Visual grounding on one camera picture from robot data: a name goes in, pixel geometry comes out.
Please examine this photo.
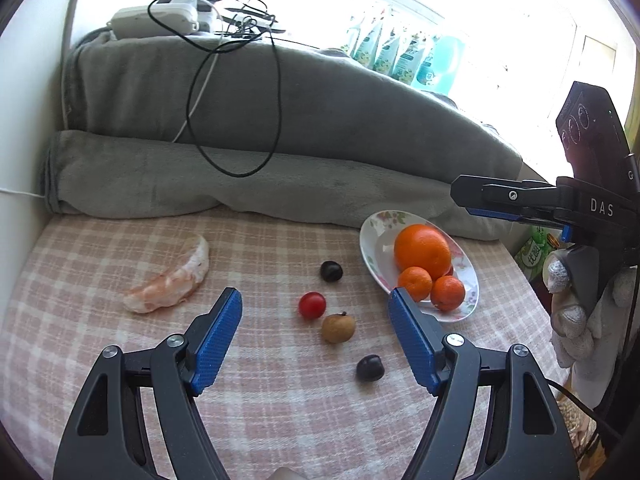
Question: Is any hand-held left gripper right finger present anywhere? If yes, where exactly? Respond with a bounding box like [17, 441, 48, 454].
[387, 287, 581, 480]

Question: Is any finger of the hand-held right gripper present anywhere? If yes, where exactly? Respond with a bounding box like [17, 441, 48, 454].
[450, 175, 563, 223]

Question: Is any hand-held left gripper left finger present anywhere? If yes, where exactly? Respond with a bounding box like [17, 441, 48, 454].
[52, 287, 243, 480]

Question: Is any small tangerine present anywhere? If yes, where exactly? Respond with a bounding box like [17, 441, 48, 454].
[398, 266, 434, 302]
[430, 275, 466, 312]

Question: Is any large orange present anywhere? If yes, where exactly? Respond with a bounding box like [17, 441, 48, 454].
[394, 224, 453, 281]

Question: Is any white floral plate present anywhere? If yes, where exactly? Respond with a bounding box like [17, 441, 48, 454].
[359, 210, 480, 323]

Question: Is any person's right hand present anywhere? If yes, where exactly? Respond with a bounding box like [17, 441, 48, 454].
[542, 249, 640, 411]

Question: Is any green carton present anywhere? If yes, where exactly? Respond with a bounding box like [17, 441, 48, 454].
[520, 225, 566, 286]

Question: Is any brown longan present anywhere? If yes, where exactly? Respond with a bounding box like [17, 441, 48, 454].
[321, 311, 357, 344]

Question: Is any peeled pomelo segment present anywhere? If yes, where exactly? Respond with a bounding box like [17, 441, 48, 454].
[123, 233, 210, 314]

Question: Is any pink checked cloth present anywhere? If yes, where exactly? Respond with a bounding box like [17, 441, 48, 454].
[2, 207, 571, 480]

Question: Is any blue detergent bottle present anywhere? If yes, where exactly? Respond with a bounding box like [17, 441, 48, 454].
[430, 35, 466, 93]

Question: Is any grey fleece blanket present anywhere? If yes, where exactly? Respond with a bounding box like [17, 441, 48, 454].
[62, 30, 523, 196]
[42, 130, 511, 243]

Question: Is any white power strip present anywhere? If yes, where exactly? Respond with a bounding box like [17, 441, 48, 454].
[110, 6, 198, 38]

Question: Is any white power adapter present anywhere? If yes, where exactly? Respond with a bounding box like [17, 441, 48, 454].
[150, 0, 216, 31]

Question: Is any white cabinet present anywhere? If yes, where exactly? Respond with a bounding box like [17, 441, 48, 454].
[0, 0, 86, 241]

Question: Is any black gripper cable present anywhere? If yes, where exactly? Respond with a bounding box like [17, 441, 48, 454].
[547, 380, 621, 456]

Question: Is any short white cable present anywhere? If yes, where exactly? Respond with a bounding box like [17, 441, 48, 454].
[172, 52, 218, 143]

